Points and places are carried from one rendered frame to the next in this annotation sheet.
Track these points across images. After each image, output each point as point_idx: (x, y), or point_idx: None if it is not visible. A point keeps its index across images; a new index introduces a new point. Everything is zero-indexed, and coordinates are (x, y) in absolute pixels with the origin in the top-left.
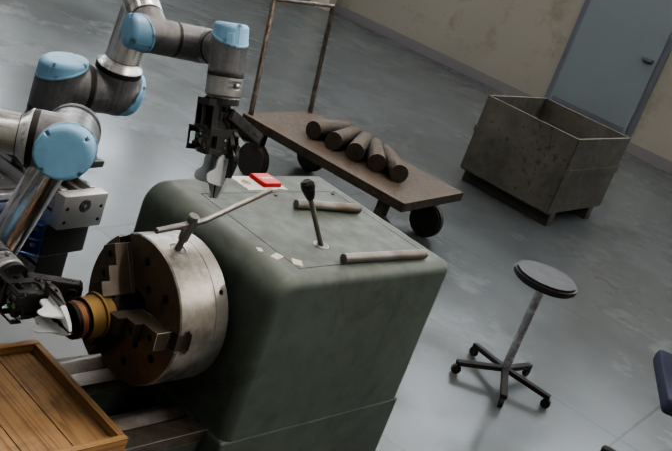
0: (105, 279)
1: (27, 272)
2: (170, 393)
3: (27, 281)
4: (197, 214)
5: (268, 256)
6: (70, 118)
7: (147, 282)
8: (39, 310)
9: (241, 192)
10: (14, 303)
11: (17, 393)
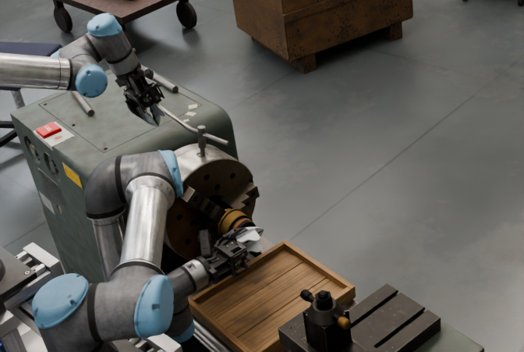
0: (212, 208)
1: (201, 256)
2: None
3: (225, 247)
4: (199, 126)
5: (194, 116)
6: (151, 157)
7: (214, 185)
8: (255, 240)
9: (83, 138)
10: (238, 261)
11: (253, 300)
